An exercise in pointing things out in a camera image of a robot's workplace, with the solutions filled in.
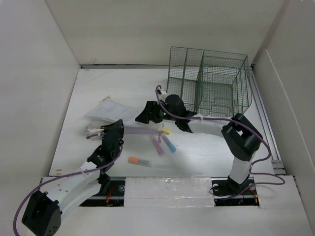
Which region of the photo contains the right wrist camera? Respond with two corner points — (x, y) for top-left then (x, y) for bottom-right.
(157, 89), (168, 97)

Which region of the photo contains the clear purple zipper pouch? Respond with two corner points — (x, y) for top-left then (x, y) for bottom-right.
(124, 127), (162, 143)

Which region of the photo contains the blue highlighter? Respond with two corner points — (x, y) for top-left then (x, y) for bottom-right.
(161, 134), (177, 153)

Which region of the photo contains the pink purple highlighter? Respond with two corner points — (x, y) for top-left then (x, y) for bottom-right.
(150, 135), (164, 156)

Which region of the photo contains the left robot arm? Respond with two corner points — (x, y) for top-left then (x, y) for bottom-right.
(21, 119), (124, 236)

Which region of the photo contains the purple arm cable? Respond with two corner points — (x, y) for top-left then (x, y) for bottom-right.
(156, 85), (286, 197)
(13, 132), (124, 236)

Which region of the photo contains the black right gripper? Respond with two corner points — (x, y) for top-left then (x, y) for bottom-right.
(135, 100), (178, 123)

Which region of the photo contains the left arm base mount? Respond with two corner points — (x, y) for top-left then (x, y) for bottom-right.
(80, 177), (126, 207)

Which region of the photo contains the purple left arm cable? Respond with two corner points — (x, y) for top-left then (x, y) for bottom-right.
(13, 132), (124, 236)

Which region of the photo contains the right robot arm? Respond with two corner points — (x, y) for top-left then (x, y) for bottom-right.
(135, 94), (262, 196)

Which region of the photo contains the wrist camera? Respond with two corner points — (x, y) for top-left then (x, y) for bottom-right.
(86, 124), (103, 139)
(157, 89), (168, 97)

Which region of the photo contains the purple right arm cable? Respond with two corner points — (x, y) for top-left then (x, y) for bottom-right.
(156, 85), (286, 197)

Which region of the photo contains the green wire mesh organizer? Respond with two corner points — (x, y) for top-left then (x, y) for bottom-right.
(166, 46), (252, 118)

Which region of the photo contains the yellow highlighter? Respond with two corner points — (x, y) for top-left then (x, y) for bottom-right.
(161, 128), (170, 135)

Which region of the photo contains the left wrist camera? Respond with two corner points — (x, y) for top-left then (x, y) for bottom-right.
(86, 124), (103, 139)

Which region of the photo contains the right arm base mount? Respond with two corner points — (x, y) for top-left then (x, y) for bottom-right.
(209, 177), (259, 207)

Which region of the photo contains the clear zipper document pouch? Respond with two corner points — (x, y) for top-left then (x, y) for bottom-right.
(86, 98), (140, 125)

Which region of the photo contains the orange grey highlighter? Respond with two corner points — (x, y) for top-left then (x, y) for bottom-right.
(128, 157), (152, 167)

